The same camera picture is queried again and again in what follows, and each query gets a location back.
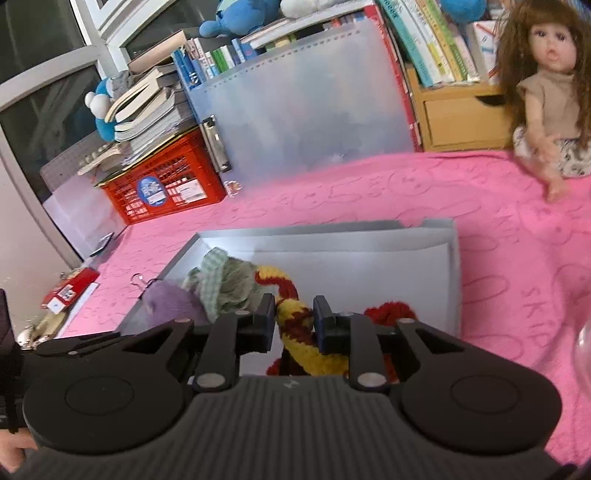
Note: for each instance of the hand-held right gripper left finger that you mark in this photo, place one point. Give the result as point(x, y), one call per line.
point(270, 323)

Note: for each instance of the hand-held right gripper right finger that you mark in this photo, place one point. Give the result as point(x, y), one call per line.
point(319, 327)

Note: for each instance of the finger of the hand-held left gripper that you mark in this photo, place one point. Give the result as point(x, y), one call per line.
point(78, 346)

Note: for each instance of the white cardboard box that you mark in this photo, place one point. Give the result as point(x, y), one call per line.
point(360, 277)

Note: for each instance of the person's left hand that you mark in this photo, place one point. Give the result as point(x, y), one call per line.
point(14, 451)

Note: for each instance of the green checkered scrunchie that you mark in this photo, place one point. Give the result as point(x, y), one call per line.
point(231, 281)

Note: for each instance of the small red box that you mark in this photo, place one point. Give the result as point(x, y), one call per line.
point(69, 288)

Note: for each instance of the red knitted scrunchie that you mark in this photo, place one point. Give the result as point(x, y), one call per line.
point(392, 310)

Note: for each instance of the black binder clip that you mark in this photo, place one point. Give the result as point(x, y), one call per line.
point(141, 280)

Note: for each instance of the purple plush hair accessory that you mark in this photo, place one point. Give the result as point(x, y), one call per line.
point(171, 302)

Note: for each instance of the black calculator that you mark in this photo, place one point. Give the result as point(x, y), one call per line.
point(101, 244)

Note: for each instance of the grey board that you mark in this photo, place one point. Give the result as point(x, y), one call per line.
point(78, 207)

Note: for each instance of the small cartoon charm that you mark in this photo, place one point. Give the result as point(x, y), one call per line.
point(232, 188)

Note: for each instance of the red plastic crate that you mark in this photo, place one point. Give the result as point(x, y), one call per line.
point(157, 184)

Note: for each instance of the pink blanket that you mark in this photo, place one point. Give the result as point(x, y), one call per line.
point(508, 258)

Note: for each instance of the translucent plastic clipboard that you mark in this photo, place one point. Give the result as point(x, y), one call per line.
point(300, 106)

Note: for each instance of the stack of books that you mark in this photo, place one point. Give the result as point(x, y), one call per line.
point(147, 115)

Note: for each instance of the blue white-capped plush toy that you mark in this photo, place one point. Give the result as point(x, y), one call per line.
point(104, 101)

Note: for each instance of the wooden desk organizer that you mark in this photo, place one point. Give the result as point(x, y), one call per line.
point(457, 120)

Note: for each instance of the clear glass object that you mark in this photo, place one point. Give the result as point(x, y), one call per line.
point(584, 350)

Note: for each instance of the row of blue white books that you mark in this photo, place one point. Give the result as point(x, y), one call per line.
point(217, 60)

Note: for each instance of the row of colourful books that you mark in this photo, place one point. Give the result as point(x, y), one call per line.
point(429, 41)

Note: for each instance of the blue big-eared plush toy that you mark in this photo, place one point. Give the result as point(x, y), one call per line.
point(240, 16)

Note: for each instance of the brown-haired doll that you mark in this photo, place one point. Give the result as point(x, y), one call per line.
point(549, 92)

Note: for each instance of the blue white round plush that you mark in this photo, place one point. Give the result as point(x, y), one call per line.
point(461, 8)

